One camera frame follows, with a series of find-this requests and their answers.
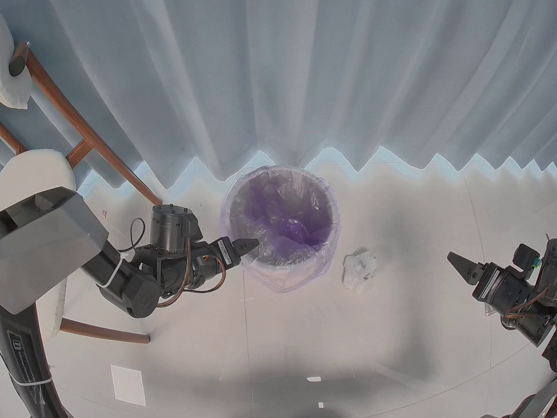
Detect blue-green curtain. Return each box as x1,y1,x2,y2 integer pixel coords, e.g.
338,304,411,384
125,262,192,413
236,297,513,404
0,0,166,190

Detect purple plastic bag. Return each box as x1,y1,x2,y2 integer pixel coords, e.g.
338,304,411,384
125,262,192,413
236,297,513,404
220,164,341,295

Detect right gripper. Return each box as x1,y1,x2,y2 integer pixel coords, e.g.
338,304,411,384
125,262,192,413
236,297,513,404
472,263,536,318

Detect white paper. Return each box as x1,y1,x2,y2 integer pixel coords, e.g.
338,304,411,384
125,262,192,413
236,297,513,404
342,251,377,294

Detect white trash bin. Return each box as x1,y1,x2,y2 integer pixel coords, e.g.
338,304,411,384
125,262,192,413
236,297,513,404
226,168,340,293

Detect wooden chair with cream cushions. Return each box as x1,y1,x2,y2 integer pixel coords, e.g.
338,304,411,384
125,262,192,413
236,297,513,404
0,13,164,345

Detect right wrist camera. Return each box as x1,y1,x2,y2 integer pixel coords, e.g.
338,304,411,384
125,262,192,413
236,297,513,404
513,243,542,280

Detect black cable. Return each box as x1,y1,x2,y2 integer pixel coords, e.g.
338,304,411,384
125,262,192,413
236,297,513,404
130,218,146,253

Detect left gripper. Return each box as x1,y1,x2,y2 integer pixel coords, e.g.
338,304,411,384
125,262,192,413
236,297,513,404
192,236,240,280

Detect white curtain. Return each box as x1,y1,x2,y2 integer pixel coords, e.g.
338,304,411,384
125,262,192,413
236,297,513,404
41,0,557,186

